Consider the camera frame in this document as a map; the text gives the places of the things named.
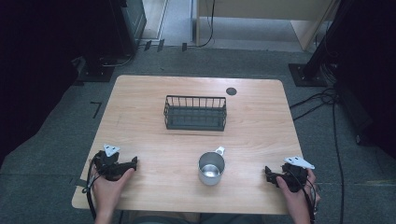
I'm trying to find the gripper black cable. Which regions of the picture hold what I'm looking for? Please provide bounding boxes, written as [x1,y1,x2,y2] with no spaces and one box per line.
[290,172,321,224]
[81,157,102,221]

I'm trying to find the black wire basket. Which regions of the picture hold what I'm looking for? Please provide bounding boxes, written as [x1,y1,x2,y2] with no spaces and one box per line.
[163,94,228,133]

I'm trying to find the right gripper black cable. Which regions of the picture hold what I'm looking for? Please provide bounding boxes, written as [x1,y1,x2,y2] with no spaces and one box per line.
[290,172,321,224]

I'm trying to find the black stand with base plate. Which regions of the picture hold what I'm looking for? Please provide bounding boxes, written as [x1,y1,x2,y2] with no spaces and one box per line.
[288,0,353,88]

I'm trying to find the person's left hand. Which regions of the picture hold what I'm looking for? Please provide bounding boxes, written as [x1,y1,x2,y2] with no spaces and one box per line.
[91,167,136,217]

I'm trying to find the black cabinet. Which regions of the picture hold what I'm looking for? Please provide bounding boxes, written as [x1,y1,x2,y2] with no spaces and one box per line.
[106,0,148,59]

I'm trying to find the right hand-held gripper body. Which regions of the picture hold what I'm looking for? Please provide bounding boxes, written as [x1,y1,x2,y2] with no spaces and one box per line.
[273,156,316,193]

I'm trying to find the light wooden furniture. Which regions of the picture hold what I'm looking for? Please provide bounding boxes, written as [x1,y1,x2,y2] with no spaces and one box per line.
[195,0,341,52]

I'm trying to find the metal cup with handle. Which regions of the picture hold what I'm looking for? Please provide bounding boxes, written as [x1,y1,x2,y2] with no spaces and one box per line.
[197,146,226,187]

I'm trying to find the dark curtain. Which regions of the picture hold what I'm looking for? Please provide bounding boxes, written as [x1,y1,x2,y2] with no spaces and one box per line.
[0,0,113,166]
[323,0,396,161]

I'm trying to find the person's right hand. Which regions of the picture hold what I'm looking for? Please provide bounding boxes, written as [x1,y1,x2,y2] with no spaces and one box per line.
[276,168,321,218]

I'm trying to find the black floor cables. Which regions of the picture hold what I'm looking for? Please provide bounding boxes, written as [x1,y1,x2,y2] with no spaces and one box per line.
[289,87,346,224]

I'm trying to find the black stand base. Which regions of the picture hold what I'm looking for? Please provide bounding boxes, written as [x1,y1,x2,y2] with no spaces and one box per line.
[72,55,116,84]

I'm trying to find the hanging black cable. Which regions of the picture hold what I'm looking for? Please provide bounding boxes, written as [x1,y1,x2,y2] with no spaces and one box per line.
[196,0,217,49]

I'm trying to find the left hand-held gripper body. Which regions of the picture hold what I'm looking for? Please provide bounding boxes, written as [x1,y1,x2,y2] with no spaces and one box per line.
[92,144,132,182]

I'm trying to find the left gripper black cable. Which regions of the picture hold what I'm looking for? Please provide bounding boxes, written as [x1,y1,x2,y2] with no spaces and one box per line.
[81,157,102,221]

